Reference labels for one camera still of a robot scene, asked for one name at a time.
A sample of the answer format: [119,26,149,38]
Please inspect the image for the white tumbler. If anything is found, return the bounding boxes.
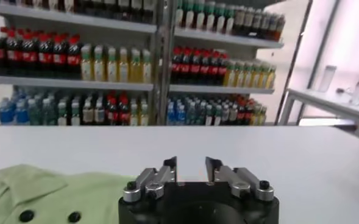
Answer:
[318,65,338,93]

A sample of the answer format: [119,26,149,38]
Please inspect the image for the light green button shirt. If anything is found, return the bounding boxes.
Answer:
[0,164,137,224]

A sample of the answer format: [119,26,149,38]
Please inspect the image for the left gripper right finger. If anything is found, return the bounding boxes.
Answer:
[205,156,275,202]

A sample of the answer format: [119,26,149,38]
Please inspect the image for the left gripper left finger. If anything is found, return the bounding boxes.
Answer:
[123,156,178,203]

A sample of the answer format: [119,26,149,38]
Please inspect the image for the metal drink display shelf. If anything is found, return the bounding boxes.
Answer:
[157,0,286,126]
[0,0,168,126]

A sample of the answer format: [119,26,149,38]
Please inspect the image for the white metal side table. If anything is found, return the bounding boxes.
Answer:
[278,87,359,144]

